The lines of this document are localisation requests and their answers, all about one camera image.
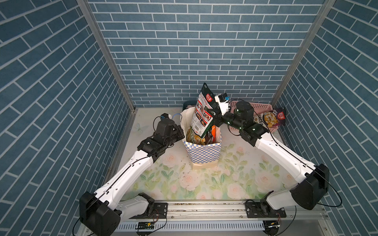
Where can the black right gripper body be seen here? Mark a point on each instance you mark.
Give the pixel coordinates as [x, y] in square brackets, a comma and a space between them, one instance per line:
[230, 119]

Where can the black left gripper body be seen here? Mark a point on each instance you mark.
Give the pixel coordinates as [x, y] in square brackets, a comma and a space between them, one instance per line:
[167, 141]

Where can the orange condiment packet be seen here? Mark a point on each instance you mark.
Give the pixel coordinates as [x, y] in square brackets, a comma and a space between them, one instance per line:
[212, 135]

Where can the cream yellow condiment packet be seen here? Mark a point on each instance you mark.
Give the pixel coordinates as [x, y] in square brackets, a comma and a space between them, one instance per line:
[202, 119]

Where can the blue checkered paper bag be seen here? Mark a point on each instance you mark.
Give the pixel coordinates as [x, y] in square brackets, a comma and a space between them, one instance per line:
[201, 157]

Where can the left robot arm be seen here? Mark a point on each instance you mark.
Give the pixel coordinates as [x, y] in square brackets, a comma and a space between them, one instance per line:
[102, 211]

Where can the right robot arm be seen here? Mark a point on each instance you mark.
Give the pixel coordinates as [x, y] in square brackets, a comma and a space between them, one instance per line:
[311, 179]

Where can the pink plastic basket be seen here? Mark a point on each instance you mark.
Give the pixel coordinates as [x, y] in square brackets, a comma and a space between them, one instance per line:
[259, 109]

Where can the teal plastic bin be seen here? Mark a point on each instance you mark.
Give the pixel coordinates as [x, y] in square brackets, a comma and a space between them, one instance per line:
[189, 104]

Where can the green circuit board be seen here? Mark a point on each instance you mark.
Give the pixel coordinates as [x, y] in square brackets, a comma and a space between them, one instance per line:
[145, 226]

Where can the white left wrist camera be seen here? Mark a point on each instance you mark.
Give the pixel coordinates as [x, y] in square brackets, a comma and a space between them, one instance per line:
[165, 116]

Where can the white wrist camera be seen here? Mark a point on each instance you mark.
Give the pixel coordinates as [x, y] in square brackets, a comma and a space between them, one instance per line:
[165, 116]
[223, 101]

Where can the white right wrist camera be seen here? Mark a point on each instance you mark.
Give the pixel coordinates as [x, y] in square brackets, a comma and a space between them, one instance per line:
[223, 101]

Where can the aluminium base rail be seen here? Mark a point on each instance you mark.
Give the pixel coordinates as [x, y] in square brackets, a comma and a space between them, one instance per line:
[229, 210]

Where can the aluminium left corner post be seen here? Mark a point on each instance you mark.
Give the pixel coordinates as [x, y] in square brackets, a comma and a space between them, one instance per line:
[89, 16]

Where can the aluminium corner post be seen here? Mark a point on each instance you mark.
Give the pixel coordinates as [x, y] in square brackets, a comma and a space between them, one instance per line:
[314, 28]
[89, 16]

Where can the aluminium right corner post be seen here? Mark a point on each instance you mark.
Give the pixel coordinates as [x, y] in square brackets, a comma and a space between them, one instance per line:
[314, 28]

